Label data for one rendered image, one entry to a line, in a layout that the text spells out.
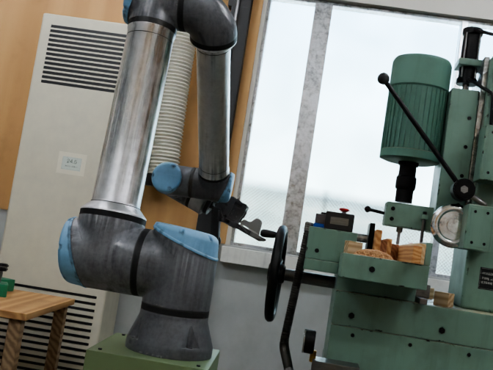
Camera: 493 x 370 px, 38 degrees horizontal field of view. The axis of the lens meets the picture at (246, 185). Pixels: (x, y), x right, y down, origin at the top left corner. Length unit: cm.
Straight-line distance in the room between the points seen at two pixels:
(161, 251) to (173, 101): 194
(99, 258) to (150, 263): 11
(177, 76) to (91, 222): 194
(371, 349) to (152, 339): 66
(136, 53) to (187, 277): 53
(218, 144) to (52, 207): 156
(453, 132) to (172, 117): 163
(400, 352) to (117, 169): 88
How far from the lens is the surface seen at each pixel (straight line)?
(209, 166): 196
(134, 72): 164
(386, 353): 193
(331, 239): 198
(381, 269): 175
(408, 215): 211
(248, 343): 350
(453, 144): 211
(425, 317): 193
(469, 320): 195
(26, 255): 338
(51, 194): 335
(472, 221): 197
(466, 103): 214
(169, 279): 151
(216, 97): 181
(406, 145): 208
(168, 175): 204
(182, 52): 345
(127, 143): 160
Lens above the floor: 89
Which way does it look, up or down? 4 degrees up
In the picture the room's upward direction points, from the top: 9 degrees clockwise
